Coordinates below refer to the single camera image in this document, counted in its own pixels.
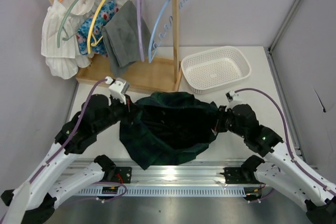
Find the white slotted cable duct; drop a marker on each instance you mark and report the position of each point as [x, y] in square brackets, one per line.
[163, 191]

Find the yellow hanger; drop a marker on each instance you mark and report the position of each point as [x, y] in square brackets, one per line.
[105, 1]

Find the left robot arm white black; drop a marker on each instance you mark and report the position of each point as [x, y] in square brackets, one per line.
[36, 200]

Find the white perforated plastic basket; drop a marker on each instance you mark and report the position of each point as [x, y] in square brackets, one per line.
[215, 69]

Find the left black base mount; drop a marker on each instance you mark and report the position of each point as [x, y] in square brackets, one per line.
[121, 175]

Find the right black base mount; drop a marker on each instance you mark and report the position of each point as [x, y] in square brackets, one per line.
[236, 175]

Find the blue floral garment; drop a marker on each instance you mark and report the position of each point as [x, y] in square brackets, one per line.
[105, 14]

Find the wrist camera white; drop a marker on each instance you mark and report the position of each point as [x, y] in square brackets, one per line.
[233, 99]
[117, 88]

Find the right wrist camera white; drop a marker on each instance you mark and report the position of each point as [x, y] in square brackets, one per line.
[233, 99]

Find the white pleated garment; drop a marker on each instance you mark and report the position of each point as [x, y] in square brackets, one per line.
[65, 61]

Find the light blue hanger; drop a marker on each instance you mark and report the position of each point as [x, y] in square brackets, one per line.
[156, 39]

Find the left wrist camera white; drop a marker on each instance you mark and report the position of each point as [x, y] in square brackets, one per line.
[117, 88]

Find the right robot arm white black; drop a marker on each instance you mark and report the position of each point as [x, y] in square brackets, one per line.
[274, 164]

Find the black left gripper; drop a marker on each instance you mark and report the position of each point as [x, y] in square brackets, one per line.
[126, 107]

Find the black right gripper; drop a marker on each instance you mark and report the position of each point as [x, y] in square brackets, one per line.
[222, 118]

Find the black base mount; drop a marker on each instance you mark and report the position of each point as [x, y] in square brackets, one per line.
[121, 175]
[236, 175]

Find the wooden clothes rack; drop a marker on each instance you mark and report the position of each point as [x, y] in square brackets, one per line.
[161, 75]

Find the grey pleated skirt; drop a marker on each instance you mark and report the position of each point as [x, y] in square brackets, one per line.
[120, 38]

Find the green hanger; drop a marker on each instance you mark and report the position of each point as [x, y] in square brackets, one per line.
[62, 34]

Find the dark green plaid garment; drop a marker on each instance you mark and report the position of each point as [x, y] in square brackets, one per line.
[170, 129]

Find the purple hanger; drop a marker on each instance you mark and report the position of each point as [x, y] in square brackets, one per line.
[139, 24]

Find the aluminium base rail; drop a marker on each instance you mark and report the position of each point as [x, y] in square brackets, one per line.
[201, 172]

